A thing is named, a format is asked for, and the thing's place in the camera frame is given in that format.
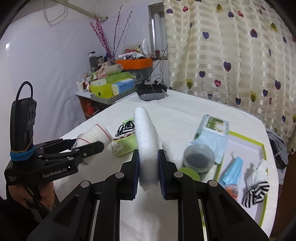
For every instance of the pink printed packet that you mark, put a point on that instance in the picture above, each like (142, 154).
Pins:
(232, 191)

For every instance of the black white striped sock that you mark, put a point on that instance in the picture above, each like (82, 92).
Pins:
(255, 192)
(124, 127)

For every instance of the grey electronic device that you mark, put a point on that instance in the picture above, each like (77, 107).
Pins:
(151, 96)

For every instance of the white wall rail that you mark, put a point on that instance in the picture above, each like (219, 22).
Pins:
(92, 14)

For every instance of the beige knitted cloth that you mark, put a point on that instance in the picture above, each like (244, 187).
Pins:
(109, 69)

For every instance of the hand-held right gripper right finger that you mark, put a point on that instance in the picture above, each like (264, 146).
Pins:
(161, 176)

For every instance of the white sock with ears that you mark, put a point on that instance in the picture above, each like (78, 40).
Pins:
(256, 173)

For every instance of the blue white tissue box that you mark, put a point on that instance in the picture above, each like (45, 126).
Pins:
(123, 86)

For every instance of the cream cloth red stripes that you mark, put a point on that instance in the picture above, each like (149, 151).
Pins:
(97, 134)

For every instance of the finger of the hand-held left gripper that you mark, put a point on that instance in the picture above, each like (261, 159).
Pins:
(57, 144)
(92, 148)

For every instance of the lime green file box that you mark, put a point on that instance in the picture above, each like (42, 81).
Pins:
(101, 91)

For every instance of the glass jar with black lid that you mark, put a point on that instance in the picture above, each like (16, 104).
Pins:
(92, 61)

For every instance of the side cabinet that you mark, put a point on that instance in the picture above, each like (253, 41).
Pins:
(86, 109)

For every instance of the black electronic device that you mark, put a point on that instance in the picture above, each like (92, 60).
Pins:
(150, 89)

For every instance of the dried flower branches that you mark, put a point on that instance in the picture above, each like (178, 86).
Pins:
(101, 34)

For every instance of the green cloth with lace trim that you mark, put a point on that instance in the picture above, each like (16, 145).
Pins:
(126, 144)

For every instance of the white towel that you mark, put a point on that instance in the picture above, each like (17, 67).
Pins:
(145, 139)

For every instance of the green cream jar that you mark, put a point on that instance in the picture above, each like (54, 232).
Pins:
(190, 173)

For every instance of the heart print curtain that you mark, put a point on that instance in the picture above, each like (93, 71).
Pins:
(231, 46)

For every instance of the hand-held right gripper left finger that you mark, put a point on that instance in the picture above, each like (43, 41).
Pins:
(136, 176)

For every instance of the green white flat box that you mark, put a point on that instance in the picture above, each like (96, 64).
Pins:
(115, 77)

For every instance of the lime green cardboard box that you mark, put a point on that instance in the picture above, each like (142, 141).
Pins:
(245, 148)

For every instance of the frosted jar with dark contents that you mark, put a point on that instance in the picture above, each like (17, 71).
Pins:
(198, 158)

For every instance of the grey clothes pile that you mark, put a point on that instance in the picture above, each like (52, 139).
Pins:
(274, 136)

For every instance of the blue face mask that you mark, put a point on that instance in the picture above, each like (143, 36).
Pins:
(232, 170)

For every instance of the black pouch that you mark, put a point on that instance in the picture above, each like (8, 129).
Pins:
(281, 153)

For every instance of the white cup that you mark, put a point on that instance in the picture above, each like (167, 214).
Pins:
(81, 87)

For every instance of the orange tray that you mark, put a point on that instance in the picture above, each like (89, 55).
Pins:
(134, 63)

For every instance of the light blue wet wipes packet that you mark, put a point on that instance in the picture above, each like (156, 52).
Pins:
(212, 134)

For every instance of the striped patterned box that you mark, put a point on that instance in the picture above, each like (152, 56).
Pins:
(108, 100)

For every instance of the person's left hand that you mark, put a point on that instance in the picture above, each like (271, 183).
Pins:
(15, 193)

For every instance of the clutter of small packets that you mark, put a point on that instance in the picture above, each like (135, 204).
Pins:
(131, 54)

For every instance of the window frame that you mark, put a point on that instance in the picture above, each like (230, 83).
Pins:
(157, 30)

